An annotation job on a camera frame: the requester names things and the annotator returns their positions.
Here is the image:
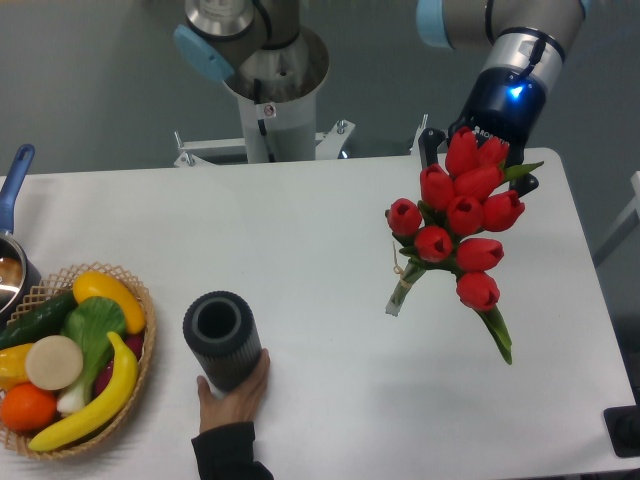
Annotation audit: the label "beige round slice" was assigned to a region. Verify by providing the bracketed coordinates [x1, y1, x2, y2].
[25, 335, 83, 391]

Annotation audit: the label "black sleeved forearm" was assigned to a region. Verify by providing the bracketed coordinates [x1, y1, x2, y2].
[191, 422, 274, 480]

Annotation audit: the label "green bok choy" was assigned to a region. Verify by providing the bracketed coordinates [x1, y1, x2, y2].
[57, 297, 126, 417]

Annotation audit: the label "orange fruit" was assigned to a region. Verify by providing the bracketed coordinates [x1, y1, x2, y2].
[1, 383, 57, 432]

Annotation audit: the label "red tulip bouquet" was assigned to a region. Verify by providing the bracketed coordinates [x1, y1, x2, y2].
[385, 127, 538, 363]

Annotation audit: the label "black device at edge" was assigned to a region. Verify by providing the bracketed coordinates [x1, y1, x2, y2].
[603, 405, 640, 458]

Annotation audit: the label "yellow banana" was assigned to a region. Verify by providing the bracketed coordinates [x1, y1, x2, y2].
[28, 332, 138, 452]

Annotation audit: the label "person's hand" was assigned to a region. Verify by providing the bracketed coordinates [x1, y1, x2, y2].
[196, 349, 270, 434]

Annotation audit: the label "white frame at right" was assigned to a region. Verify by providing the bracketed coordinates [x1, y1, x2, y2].
[592, 171, 639, 268]

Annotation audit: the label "white metal mounting frame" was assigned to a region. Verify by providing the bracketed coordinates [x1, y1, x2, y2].
[173, 113, 429, 168]

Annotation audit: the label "green cucumber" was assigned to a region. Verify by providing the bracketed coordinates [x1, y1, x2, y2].
[1, 291, 78, 350]

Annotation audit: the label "yellow pepper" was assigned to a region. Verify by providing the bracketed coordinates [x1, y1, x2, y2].
[0, 343, 33, 391]

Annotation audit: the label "dark red vegetable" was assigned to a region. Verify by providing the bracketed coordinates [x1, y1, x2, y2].
[93, 334, 144, 397]

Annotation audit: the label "blue handled saucepan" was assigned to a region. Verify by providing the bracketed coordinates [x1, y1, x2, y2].
[1, 144, 41, 329]

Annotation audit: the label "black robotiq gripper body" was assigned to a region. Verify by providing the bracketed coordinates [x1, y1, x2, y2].
[447, 67, 546, 166]

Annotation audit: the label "woven wicker basket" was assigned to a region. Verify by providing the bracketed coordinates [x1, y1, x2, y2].
[1, 262, 157, 460]

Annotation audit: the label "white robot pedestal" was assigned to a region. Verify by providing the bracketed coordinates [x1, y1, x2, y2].
[225, 26, 329, 163]

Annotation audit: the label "dark grey ribbed vase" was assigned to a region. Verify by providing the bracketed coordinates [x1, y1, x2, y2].
[183, 291, 262, 393]

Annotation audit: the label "yellow squash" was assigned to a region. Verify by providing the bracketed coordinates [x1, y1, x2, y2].
[72, 271, 146, 335]

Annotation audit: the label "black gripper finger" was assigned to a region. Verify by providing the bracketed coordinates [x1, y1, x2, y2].
[418, 128, 446, 170]
[508, 173, 539, 198]

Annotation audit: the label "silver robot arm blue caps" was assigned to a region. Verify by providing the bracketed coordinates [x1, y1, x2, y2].
[173, 1, 590, 194]

